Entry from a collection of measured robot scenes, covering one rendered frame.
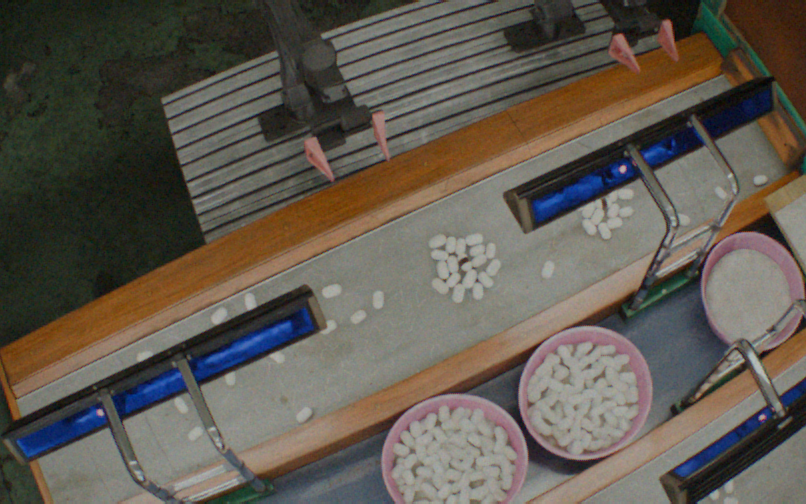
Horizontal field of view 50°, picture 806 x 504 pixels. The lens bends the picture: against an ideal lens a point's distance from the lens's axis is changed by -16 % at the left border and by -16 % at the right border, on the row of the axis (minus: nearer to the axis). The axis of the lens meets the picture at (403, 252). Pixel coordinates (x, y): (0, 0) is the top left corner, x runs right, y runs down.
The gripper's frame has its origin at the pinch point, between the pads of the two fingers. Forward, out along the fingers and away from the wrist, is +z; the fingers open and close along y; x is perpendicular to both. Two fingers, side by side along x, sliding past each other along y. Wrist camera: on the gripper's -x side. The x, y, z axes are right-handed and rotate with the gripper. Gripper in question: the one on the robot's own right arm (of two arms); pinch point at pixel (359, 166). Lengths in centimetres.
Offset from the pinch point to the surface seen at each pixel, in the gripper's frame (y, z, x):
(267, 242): -17.8, -7.5, 30.8
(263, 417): -32, 24, 33
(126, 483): -64, 28, 33
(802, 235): 88, 37, 29
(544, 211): 24.3, 19.4, -0.3
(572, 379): 25, 41, 33
